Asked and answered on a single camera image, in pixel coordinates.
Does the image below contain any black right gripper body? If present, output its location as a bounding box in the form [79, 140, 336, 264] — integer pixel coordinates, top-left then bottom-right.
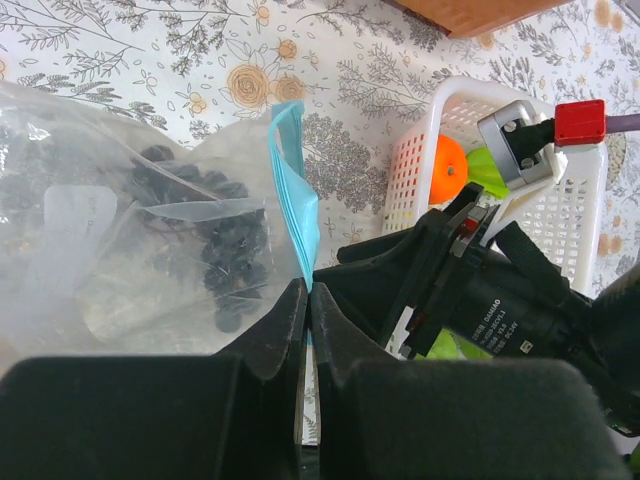
[314, 183, 595, 364]

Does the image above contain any dark grape bunch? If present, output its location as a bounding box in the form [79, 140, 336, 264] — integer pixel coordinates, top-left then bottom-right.
[131, 145, 268, 333]

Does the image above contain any green starfruit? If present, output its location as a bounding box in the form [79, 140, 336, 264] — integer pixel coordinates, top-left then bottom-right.
[466, 147, 509, 199]

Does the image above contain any orange mandarin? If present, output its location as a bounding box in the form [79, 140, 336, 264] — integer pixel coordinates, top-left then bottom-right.
[429, 135, 468, 205]

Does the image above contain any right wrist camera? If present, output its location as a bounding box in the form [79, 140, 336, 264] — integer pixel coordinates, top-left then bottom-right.
[477, 100, 568, 193]

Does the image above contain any white plastic perforated basket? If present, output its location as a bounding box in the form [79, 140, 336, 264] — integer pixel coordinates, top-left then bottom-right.
[382, 76, 608, 296]

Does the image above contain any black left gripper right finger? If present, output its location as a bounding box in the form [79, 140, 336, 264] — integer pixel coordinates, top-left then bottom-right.
[309, 284, 629, 479]

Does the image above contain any floral tablecloth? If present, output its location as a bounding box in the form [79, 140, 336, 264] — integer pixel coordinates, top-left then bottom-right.
[0, 0, 640, 446]

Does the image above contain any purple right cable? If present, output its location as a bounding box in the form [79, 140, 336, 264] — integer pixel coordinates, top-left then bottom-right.
[553, 98, 640, 148]

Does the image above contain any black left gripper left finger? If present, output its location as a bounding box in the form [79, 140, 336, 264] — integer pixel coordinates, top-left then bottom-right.
[1, 279, 308, 479]

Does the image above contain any green cabbage ball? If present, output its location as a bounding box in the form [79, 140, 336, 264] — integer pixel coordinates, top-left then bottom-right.
[426, 330, 492, 360]

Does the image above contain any orange plastic tub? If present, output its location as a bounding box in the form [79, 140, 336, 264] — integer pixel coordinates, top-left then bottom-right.
[397, 0, 567, 38]

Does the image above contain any clear zip top bag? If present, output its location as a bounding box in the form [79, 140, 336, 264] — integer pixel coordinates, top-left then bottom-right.
[1, 82, 320, 356]

